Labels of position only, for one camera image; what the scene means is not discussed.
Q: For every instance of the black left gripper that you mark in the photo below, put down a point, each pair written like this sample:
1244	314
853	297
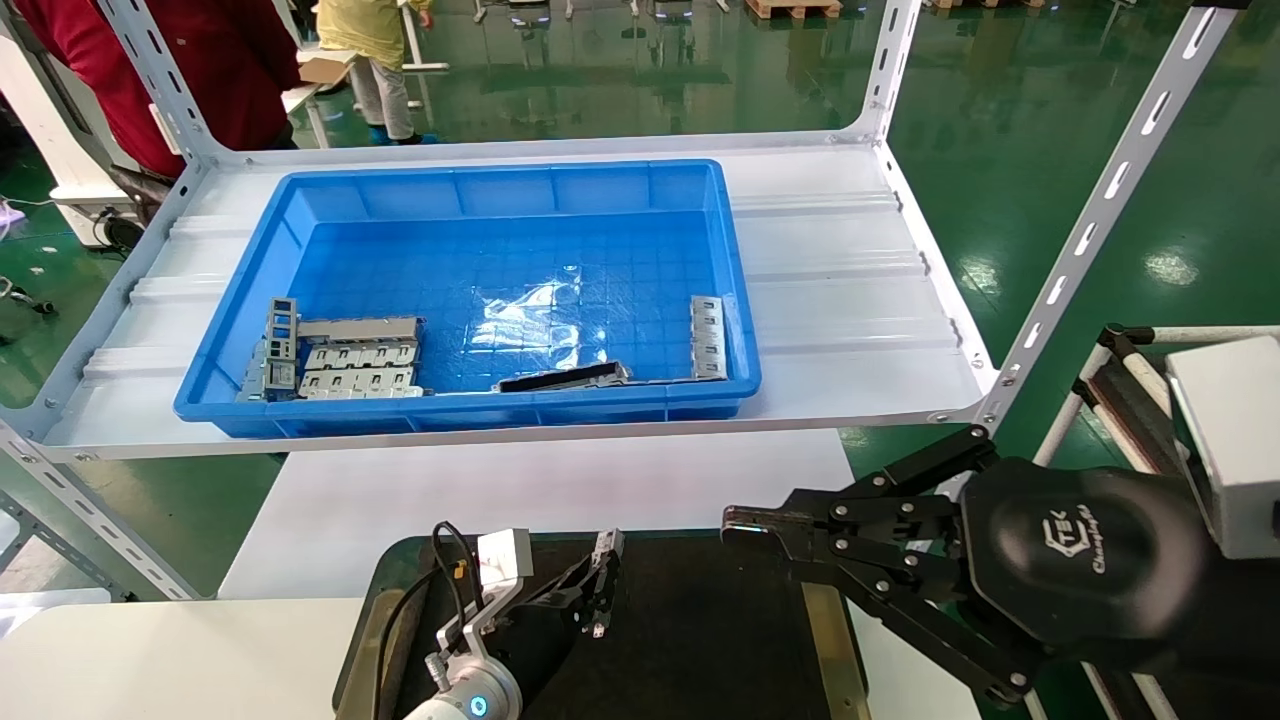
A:
545	640

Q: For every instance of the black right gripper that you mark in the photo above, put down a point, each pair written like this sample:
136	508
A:
1085	555

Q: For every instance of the silver bracket with square holes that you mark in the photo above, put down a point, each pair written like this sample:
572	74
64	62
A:
610	545

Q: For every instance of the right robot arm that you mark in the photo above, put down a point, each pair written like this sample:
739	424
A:
1245	620

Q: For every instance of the black container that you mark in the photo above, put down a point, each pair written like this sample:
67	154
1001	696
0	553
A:
700	640

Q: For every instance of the black strip part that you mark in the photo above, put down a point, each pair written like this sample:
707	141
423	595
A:
565	378

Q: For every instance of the brass strip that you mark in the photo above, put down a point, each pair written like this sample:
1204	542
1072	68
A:
832	650
365	660

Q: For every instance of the flat white shelf board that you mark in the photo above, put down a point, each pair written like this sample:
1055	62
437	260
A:
560	490

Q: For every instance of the white pipe rack cart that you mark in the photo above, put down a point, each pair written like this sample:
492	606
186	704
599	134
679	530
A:
1095	375

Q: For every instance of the ribbed white shelf board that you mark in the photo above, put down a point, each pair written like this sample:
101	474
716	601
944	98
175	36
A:
840	290

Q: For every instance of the clear plastic film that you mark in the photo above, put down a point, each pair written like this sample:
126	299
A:
530	320

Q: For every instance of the black cart mat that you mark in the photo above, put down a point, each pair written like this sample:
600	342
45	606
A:
1140	410

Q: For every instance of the blue plastic bin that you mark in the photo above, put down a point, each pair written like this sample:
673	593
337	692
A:
640	210

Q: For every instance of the white slotted rack upright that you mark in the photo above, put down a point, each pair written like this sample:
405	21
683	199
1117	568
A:
1110	190
890	60
160	70
90	510

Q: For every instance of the wooden pallet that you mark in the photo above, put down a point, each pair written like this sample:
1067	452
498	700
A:
795	8

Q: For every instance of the white desk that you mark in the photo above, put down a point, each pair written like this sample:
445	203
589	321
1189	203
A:
300	97

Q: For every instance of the white table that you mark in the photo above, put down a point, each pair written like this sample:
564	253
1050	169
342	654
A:
411	40

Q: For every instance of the cardboard box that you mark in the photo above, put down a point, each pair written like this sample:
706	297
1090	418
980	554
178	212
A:
320	70

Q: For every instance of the person in yellow shirt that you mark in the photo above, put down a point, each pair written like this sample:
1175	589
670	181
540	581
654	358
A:
375	30

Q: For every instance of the white tag label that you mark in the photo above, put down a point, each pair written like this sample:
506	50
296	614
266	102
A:
166	135

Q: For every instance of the person in red clothes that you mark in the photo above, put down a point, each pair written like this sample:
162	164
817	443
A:
210	60

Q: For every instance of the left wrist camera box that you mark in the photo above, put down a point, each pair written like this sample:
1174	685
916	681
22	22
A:
505	560

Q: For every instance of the silver slotted metal bracket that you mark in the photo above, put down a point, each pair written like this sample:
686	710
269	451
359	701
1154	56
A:
708	338

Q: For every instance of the silver multi-port bracket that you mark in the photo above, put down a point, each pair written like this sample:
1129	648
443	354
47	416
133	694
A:
360	381
360	356

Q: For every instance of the long gray metal bracket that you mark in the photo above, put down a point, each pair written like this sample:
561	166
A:
360	328

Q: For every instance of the small gray bracket piece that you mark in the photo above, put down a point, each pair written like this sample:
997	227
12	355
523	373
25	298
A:
262	378

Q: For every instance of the short gray metal bracket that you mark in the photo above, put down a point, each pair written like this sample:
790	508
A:
281	328

